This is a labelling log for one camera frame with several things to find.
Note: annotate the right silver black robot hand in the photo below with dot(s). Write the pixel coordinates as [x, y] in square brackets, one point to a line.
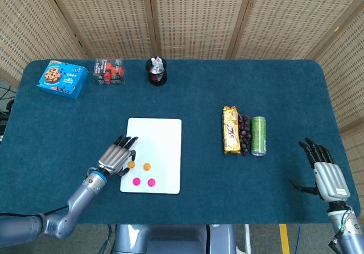
[331, 181]

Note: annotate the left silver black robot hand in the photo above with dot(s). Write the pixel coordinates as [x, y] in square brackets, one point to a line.
[113, 158]

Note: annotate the orange disc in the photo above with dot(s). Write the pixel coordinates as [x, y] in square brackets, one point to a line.
[147, 166]
[131, 164]

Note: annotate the pink disc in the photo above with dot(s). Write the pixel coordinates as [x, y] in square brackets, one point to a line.
[151, 182]
[136, 182]

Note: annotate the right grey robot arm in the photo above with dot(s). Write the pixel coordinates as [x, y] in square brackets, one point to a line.
[347, 231]

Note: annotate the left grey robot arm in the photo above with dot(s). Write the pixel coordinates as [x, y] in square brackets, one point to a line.
[76, 202]

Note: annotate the white rectangular board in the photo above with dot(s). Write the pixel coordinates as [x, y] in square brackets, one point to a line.
[159, 145]

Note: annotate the yellow floor tape strip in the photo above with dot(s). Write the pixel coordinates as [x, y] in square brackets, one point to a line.
[284, 239]

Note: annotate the green drink can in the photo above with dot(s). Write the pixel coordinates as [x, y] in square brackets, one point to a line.
[258, 135]

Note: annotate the red and black snack box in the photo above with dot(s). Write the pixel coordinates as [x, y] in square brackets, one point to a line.
[109, 71]

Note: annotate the black mesh pen cup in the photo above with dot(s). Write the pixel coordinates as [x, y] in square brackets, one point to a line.
[156, 77]

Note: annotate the blue cookie box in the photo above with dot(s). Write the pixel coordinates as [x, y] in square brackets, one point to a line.
[61, 78]

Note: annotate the purple grape bunch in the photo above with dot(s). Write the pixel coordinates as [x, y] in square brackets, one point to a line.
[245, 134]

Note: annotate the grey robot torso base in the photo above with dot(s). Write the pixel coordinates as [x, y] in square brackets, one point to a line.
[170, 239]

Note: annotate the white floor pole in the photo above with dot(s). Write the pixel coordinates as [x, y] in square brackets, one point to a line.
[248, 238]

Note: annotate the white items in pen cup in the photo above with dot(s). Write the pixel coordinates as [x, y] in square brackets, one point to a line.
[156, 64]

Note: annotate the blue felt table mat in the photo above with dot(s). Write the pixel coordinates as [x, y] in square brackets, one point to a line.
[199, 100]

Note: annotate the gold snack package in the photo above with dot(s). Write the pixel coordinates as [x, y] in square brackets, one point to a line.
[231, 131]

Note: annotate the woven bamboo folding screen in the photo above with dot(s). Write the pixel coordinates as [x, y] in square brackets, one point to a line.
[199, 17]

